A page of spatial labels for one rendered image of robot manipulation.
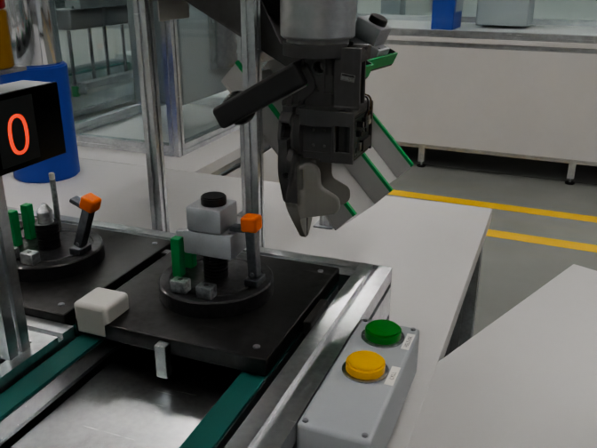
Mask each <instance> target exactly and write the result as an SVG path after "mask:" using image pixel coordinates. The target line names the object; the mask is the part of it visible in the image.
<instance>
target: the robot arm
mask: <svg viewBox="0 0 597 448"><path fill-rule="evenodd" d="M355 20H356V0H280V30H281V36H282V37H283V38H284V39H286V40H284V41H283V55H284V56H287V57H292V58H300V59H301V60H297V61H295V62H292V63H291V64H290V65H288V66H286V67H284V68H282V69H280V70H279V71H277V72H275V73H273V74H272V75H271V76H268V77H267V78H265V79H263V80H262V81H260V82H258V83H256V84H254V85H253V86H251V87H250V88H248V89H246V90H244V91H235V92H231V93H229V94H228V95H227V96H226V98H225V99H224V101H223V103H221V104H220V105H218V106H217V107H215V108H214V109H213V115H214V116H215V117H216V119H217V121H218V123H219V126H220V127H221V128H227V127H228V126H230V125H232V124H235V125H243V124H247V123H249V121H250V120H251V119H252V118H253V117H254V116H255V115H256V114H255V113H256V112H258V111H259V110H261V109H262V108H265V107H266V106H268V105H270V104H272V103H274V102H276V101H277V100H279V99H281V98H283V97H284V96H286V95H288V94H290V93H292V92H294V91H296V90H297V89H299V88H301V87H303V86H304V85H306V84H307V87H305V88H303V89H301V90H299V91H298V92H295V93H293V94H292V95H290V96H289V97H287V98H285V99H283V101H282V105H283V111H282V112H281V114H280V116H279V123H278V133H277V140H278V177H279V182H280V187H281V191H282V195H283V201H284V202H285V205H286V208H287V211H288V213H289V215H290V217H291V220H292V222H293V224H294V225H295V227H296V229H297V231H298V233H299V235H300V236H303V237H306V236H307V235H308V234H309V230H310V226H311V222H312V218H313V217H317V216H324V215H332V214H335V213H337V212H338V210H339V208H340V205H341V204H345V203H347V202H348V200H349V198H350V189H349V187H348V186H347V185H345V184H344V183H342V182H340V181H339V180H337V179H335V178H334V176H333V174H332V163H334V164H354V161H355V160H356V159H357V158H358V157H359V156H361V155H362V154H363V153H364V152H365V151H366V150H368V148H371V141H372V119H373V100H372V99H371V96H370V95H369V94H366V93H365V79H366V60H369V59H370V56H371V44H354V42H353V41H351V40H349V39H352V38H353V37H354V36H355ZM322 64H323V66H324V69H323V68H322ZM365 95H367V96H368V97H369V98H370V99H368V97H367V96H365ZM365 98H366V99H367V100H366V99H365Z"/></svg>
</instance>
